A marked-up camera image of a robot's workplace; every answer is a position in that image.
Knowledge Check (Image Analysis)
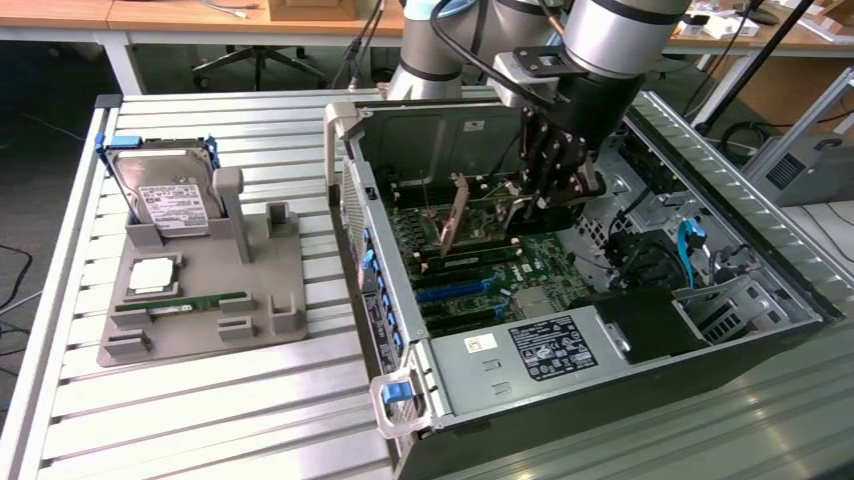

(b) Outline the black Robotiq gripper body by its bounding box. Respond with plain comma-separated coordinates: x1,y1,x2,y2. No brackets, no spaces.
529,71,647,151

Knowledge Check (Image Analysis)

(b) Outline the black office chair base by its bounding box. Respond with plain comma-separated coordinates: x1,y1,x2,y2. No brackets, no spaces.
190,43,328,92

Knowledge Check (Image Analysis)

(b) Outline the grey plastic parts rack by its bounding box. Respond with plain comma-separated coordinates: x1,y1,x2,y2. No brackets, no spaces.
95,167,309,369

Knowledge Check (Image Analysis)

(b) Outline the graphics card with metal bracket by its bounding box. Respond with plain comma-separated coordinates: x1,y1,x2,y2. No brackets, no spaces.
436,169,601,257

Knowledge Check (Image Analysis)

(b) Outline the black wire bundle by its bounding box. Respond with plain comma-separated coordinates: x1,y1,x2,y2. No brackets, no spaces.
602,234,681,291

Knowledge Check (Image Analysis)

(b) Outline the silver drive cage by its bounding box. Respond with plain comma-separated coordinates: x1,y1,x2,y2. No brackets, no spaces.
572,144,645,241

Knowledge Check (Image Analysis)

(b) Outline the silver disk bay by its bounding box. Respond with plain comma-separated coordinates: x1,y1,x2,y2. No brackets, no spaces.
669,274,795,346

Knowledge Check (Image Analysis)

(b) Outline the green motherboard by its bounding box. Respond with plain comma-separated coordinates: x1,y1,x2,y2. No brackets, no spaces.
385,174,601,339

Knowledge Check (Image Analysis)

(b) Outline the silver power supply unit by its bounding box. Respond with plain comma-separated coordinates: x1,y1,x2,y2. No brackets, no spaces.
425,304,632,419

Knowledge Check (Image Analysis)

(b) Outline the black hanging robot cable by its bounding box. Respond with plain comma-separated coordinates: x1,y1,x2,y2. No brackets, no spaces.
330,0,389,94

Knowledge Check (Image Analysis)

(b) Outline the hard disk in blue caddy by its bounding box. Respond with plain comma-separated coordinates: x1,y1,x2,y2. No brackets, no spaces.
89,133,225,239

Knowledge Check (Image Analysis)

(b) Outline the blue expansion slot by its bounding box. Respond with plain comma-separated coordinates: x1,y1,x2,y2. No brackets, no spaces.
413,282,488,304

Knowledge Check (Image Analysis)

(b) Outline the silver CPU chip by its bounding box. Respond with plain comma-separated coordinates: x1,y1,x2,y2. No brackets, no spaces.
123,258,175,292

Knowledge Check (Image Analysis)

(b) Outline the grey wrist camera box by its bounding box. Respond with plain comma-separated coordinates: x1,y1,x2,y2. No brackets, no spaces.
490,45,588,109

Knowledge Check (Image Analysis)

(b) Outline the black camera cable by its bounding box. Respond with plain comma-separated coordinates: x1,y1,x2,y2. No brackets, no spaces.
428,0,568,109

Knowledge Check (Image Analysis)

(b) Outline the open black PC case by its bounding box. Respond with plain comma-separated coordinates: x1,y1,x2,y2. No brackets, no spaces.
322,91,845,480

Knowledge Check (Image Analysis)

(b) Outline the wooden top desk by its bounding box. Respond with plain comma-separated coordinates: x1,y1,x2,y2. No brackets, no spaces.
663,9,854,119
0,0,406,96

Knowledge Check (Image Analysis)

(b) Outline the green RAM stick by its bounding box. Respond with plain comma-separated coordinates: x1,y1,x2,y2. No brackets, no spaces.
115,294,245,314

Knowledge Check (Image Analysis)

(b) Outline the blue wire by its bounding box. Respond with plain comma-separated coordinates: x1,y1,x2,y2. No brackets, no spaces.
676,217,708,291

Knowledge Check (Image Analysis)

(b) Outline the white desk device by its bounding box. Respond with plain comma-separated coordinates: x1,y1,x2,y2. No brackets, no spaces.
676,13,759,40

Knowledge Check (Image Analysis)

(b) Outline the black tripod pole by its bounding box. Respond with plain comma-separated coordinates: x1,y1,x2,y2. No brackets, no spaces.
692,0,819,134

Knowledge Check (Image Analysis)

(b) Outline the black installed RAM stick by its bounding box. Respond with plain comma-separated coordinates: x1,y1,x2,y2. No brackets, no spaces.
418,242,521,274

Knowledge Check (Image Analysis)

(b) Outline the cardboard box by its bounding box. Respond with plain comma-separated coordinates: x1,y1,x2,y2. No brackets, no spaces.
268,0,382,22

